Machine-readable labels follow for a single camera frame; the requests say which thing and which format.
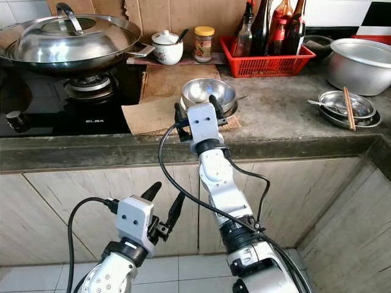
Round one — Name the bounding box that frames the steel bowl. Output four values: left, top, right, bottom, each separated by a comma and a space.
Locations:
180, 78, 238, 117

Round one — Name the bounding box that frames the cardboard wall panel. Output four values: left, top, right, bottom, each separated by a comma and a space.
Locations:
46, 0, 251, 37

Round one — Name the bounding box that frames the shallow steel dish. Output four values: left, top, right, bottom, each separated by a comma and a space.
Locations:
318, 90, 376, 120

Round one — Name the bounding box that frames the dark ceramic bowl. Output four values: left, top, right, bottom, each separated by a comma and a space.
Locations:
304, 35, 334, 59

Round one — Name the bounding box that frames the light grey left wrist camera mount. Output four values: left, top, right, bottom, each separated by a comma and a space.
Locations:
116, 195, 155, 252

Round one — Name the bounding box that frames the light grey right wrist camera mount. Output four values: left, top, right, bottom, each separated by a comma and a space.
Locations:
186, 103, 224, 153

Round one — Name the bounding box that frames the amber bottle red label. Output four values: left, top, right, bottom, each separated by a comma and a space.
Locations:
271, 0, 295, 56

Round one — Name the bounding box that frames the tan cardboard mat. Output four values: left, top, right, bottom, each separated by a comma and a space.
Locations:
122, 96, 243, 136

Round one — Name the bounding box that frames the dark condiment spoon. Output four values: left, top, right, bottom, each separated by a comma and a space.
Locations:
176, 27, 190, 45

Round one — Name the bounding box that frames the small red-capped sauce bottle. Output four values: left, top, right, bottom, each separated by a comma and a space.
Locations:
271, 18, 289, 57

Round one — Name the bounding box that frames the red plastic basket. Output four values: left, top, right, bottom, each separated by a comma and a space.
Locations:
220, 35, 316, 78

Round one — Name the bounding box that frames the white ceramic lidded pot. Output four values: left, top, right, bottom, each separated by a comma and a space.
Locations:
152, 29, 184, 65

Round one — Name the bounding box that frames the black stove knob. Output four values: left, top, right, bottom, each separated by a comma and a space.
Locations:
6, 110, 28, 132

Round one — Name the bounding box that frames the steel wok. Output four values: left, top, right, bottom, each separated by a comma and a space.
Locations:
0, 15, 156, 78

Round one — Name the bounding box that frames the steel wok lid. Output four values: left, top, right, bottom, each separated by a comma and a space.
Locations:
21, 3, 140, 63

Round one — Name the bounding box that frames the clear glass bottle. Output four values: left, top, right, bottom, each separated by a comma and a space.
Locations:
233, 2, 255, 57

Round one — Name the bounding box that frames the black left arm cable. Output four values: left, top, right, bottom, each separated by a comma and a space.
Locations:
67, 197, 120, 293

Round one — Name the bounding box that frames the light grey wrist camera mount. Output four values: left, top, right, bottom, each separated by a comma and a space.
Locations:
186, 103, 224, 153
116, 195, 155, 252

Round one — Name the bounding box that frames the brown corrugated cardboard sheet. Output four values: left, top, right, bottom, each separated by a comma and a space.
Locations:
139, 64, 222, 103

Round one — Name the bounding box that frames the glass jar yellow lid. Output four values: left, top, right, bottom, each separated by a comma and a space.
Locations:
194, 26, 215, 63

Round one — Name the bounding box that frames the dark sauce bottle red cap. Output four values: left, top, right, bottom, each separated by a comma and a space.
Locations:
284, 0, 307, 56

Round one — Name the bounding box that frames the large aluminium pot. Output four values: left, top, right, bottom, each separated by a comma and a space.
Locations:
327, 38, 391, 96

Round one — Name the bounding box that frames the wooden chopstick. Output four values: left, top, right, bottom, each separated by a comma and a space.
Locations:
342, 87, 355, 131
344, 87, 357, 131

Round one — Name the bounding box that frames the steel spoon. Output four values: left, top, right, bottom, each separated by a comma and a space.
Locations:
307, 99, 352, 117

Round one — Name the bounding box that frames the tall dark glass bottle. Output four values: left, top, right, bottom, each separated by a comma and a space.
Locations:
250, 0, 273, 57

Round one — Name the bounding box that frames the black gas stove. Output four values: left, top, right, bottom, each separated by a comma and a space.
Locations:
0, 64, 145, 138

